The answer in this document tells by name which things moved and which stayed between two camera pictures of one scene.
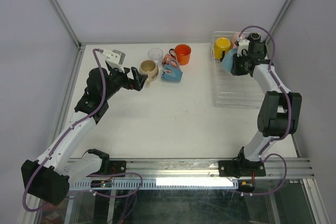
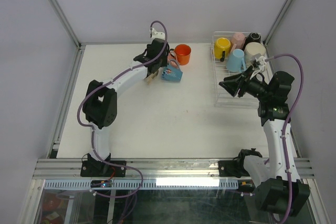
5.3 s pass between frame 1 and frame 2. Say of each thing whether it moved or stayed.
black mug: stayed
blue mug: stayed
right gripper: moved
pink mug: stayed
